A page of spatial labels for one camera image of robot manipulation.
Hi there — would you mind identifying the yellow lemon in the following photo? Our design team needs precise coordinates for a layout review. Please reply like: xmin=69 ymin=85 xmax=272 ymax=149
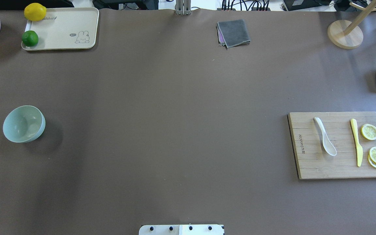
xmin=23 ymin=3 xmax=47 ymax=21

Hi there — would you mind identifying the bamboo cutting board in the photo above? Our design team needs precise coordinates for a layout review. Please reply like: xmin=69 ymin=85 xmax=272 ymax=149
xmin=288 ymin=112 xmax=376 ymax=180

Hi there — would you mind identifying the lemon slice lower bottom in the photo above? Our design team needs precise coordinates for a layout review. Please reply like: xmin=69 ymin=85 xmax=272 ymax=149
xmin=367 ymin=155 xmax=376 ymax=168

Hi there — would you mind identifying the beige rabbit tray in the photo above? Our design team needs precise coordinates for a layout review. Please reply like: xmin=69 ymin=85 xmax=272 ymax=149
xmin=21 ymin=7 xmax=100 ymax=51

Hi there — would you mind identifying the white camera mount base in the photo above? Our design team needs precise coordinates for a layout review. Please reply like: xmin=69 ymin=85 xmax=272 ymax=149
xmin=139 ymin=224 xmax=225 ymax=235

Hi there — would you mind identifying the wooden mug tree stand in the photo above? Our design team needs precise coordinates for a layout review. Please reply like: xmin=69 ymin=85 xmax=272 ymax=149
xmin=327 ymin=0 xmax=376 ymax=50

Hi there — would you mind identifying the green lime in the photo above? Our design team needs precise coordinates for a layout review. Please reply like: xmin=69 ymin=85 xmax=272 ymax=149
xmin=22 ymin=30 xmax=39 ymax=47

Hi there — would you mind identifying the yellow plastic knife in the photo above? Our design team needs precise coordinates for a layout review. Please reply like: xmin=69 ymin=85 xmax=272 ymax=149
xmin=350 ymin=118 xmax=364 ymax=167

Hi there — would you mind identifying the lemon slice upper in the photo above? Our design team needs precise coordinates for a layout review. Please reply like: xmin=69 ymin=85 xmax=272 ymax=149
xmin=360 ymin=123 xmax=376 ymax=140

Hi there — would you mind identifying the light green bowl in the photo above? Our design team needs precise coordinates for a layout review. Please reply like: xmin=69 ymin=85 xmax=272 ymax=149
xmin=3 ymin=105 xmax=46 ymax=143

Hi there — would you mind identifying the white ceramic spoon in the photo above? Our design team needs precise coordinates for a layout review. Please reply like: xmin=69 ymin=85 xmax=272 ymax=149
xmin=313 ymin=117 xmax=337 ymax=156

